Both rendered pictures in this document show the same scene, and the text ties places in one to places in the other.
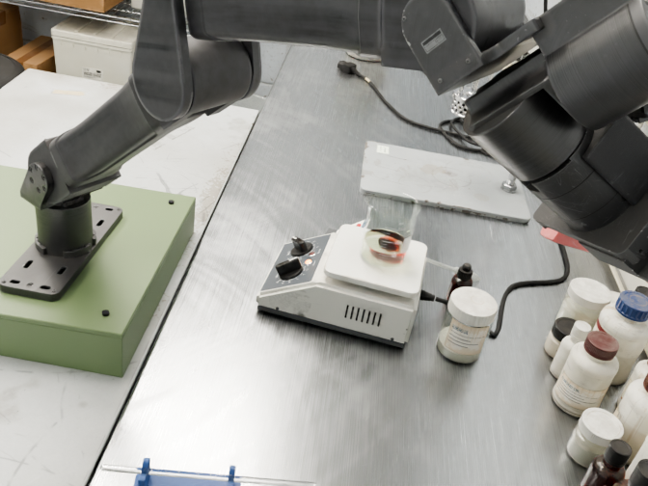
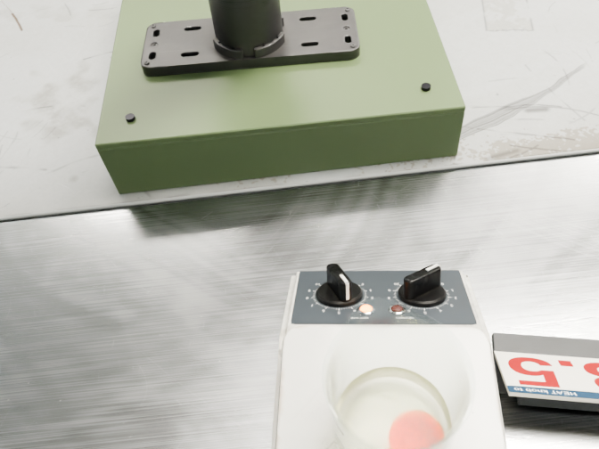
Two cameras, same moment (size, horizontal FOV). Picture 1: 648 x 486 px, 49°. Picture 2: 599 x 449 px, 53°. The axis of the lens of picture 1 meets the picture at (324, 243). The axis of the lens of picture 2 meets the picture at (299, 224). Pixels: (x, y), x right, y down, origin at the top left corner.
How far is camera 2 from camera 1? 0.76 m
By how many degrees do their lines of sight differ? 65
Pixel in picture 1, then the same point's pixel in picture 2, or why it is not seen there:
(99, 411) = (65, 195)
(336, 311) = not seen: hidden behind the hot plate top
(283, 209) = not seen: outside the picture
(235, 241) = (467, 212)
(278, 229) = (550, 259)
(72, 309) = (134, 92)
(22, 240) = not seen: hidden behind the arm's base
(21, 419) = (47, 144)
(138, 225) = (341, 78)
